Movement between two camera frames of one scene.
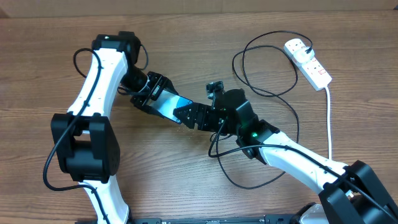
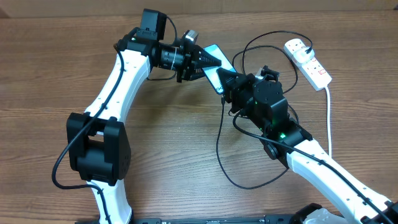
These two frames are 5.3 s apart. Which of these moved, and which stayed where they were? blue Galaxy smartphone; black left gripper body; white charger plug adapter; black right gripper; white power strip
Moved: blue Galaxy smartphone; black left gripper body; black right gripper
Stayed: white power strip; white charger plug adapter
